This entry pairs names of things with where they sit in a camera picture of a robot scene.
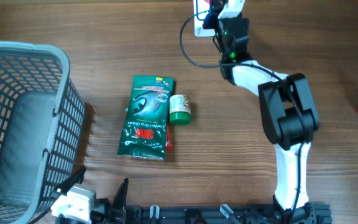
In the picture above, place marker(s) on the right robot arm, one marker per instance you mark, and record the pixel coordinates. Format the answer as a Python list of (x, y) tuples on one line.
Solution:
[(288, 113)]

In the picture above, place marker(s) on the red stick sachet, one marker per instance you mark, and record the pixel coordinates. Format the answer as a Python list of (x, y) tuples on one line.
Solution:
[(168, 145)]

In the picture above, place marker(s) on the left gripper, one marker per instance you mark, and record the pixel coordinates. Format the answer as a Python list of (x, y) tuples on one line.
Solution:
[(118, 214)]

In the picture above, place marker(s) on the grey plastic shopping basket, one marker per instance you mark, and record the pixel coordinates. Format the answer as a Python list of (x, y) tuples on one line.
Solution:
[(41, 119)]

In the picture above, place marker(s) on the green cap white jar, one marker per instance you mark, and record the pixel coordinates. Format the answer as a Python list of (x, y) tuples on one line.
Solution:
[(179, 110)]

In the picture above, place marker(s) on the white barcode scanner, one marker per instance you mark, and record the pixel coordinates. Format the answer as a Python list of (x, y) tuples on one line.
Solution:
[(200, 9)]

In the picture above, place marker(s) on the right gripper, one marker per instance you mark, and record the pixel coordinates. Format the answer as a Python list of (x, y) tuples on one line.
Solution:
[(214, 9)]

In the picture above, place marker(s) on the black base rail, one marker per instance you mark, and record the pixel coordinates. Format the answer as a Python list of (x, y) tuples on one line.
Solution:
[(318, 214)]

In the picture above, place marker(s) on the green 3M gloves package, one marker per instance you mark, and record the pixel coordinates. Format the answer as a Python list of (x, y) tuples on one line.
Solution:
[(144, 132)]

